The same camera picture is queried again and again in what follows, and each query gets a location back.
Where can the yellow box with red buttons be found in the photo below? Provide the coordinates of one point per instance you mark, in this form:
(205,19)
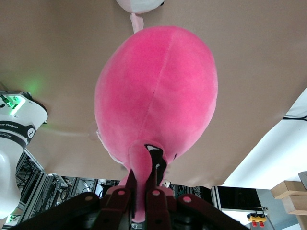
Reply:
(255,216)

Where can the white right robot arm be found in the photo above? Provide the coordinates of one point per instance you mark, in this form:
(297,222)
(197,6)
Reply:
(14,134)

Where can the black monitor screen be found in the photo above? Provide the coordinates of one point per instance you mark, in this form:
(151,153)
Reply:
(239,198)

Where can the bright pink plush toy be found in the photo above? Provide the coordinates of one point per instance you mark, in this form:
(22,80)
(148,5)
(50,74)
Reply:
(156,95)

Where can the brown cardboard boxes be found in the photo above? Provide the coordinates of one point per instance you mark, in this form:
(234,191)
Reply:
(290,191)

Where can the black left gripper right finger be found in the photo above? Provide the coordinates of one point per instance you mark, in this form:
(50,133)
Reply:
(157,206)

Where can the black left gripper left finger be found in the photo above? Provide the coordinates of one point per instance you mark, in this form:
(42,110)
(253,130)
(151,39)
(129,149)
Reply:
(117,203)

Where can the pink and white plush dog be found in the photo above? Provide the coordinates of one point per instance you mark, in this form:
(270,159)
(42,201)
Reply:
(139,6)

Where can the aluminium frame rack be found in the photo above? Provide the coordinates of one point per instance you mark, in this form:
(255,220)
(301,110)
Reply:
(36,172)

